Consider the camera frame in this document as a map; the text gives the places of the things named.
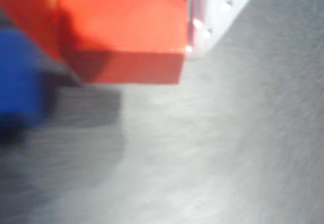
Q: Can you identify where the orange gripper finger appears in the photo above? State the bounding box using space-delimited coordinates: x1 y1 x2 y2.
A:
0 0 64 63

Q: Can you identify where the blue cube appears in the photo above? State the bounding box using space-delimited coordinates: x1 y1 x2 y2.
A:
0 28 55 130

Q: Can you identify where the red cube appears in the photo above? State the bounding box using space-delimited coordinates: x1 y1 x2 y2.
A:
58 0 190 85

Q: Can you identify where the grey felt mat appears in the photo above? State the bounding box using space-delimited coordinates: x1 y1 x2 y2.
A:
0 0 324 224

